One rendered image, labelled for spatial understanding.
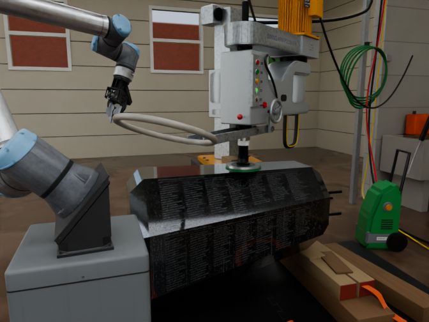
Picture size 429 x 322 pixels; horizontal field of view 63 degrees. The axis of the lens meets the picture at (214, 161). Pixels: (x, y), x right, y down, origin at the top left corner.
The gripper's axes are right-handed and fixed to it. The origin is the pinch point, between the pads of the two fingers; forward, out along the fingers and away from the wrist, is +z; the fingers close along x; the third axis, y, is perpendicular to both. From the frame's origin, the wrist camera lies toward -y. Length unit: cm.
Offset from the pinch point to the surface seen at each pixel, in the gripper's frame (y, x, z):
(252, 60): -28, 55, -55
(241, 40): -27, 47, -64
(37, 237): 38, 4, 52
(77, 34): -496, -364, -255
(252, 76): -31, 57, -46
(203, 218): -41, 48, 35
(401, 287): -92, 176, 49
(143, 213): -33, 16, 40
